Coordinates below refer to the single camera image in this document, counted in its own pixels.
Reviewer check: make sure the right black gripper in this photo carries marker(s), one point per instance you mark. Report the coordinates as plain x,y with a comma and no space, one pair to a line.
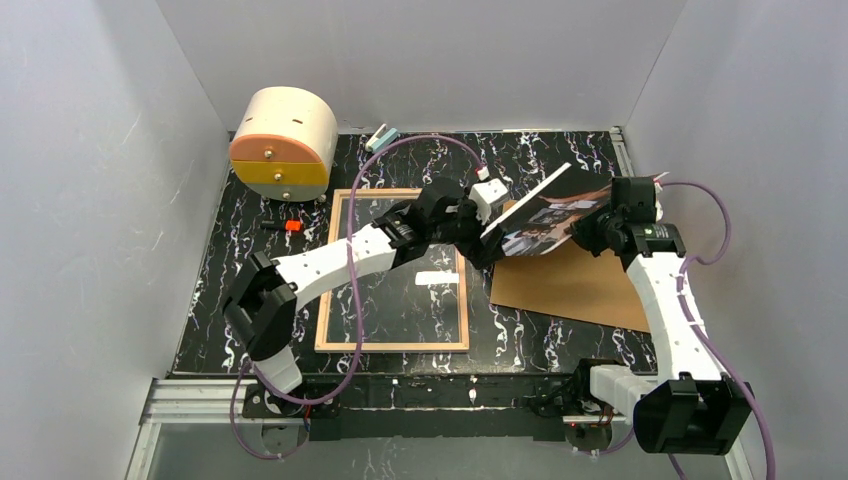
592,231

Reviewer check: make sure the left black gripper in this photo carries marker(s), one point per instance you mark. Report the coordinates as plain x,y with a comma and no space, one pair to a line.
472,234

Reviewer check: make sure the printed photo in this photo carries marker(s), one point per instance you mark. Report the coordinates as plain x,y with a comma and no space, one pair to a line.
541,221

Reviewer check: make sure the brown cardboard backing board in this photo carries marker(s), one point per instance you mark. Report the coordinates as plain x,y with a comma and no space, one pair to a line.
570,283

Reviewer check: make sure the clear acrylic sheet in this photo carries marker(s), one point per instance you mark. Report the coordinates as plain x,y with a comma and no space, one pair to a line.
397,298

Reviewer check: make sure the white wooden picture frame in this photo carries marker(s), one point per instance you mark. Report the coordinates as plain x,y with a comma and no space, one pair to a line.
324,298

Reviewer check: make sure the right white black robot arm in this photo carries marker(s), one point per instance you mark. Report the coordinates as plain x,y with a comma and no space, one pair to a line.
692,405

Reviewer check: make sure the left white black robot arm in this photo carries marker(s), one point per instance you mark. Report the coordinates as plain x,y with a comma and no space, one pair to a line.
264,298

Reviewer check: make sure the small light blue clip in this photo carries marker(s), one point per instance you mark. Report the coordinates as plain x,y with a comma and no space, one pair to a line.
381,138

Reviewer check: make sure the black orange marker pen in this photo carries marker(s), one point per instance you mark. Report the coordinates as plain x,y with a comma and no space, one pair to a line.
285,225

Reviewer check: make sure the round cream drawer box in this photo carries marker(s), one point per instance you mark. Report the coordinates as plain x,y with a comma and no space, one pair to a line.
285,144

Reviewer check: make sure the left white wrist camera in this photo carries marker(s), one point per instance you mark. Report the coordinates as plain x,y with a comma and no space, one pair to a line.
488,194

